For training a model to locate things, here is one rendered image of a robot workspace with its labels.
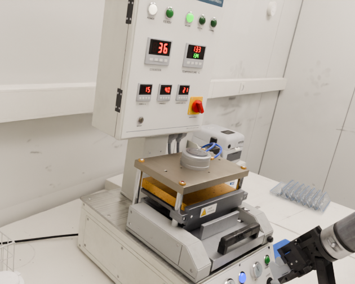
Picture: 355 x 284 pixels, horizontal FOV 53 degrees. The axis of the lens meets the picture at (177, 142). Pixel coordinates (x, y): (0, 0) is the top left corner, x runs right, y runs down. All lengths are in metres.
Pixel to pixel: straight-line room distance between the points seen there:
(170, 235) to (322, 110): 2.63
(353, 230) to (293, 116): 2.57
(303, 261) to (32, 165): 0.89
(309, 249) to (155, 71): 0.59
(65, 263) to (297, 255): 0.65
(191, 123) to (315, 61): 2.34
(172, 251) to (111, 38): 0.54
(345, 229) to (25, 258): 0.86
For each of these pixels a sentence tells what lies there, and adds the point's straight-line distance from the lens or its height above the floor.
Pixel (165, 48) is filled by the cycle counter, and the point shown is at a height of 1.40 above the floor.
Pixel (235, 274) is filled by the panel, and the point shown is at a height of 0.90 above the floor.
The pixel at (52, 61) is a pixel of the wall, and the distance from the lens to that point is 1.26.
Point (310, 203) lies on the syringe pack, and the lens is 1.84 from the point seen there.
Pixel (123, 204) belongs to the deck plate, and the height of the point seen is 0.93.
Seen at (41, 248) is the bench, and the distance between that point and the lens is 1.21.
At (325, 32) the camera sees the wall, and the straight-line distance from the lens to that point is 3.34.
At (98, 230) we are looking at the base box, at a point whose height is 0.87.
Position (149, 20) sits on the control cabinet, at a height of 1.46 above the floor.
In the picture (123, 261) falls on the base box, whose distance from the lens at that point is 1.01.
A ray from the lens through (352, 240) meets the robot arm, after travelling 0.90.
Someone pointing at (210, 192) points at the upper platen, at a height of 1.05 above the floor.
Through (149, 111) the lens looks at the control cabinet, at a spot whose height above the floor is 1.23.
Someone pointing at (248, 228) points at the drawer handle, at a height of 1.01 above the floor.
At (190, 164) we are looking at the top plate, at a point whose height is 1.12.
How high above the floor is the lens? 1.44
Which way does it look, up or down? 17 degrees down
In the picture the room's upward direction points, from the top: 10 degrees clockwise
